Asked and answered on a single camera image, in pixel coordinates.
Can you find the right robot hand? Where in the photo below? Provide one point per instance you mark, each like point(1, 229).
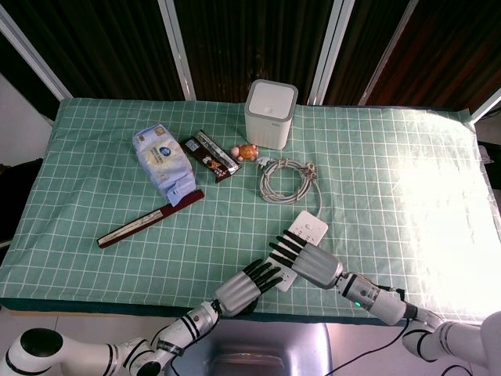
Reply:
point(317, 264)

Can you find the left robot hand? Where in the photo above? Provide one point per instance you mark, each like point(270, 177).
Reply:
point(238, 291)

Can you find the grey robot torso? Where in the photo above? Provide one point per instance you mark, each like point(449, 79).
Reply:
point(254, 348)

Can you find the white frame post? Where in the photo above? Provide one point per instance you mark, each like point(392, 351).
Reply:
point(330, 51)
point(387, 51)
point(178, 51)
point(35, 58)

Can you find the dark red folded fan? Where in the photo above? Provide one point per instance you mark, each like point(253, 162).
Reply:
point(145, 221)

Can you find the blue tissue pack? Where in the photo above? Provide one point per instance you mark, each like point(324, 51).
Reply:
point(160, 156)

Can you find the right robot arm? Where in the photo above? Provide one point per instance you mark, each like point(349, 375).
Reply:
point(383, 301)

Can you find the green checked tablecloth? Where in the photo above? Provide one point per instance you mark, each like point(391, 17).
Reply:
point(117, 274)

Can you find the orange turtle toy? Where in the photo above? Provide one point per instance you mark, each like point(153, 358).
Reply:
point(246, 152)

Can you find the white power strip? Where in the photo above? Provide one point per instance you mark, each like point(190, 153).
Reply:
point(309, 227)

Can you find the brown snack wrapper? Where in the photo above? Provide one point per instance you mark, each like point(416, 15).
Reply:
point(211, 156)

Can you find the white desktop trash bin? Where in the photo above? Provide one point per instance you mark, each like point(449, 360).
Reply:
point(270, 125)

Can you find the black furniture piece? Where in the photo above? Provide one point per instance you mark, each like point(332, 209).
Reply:
point(19, 199)

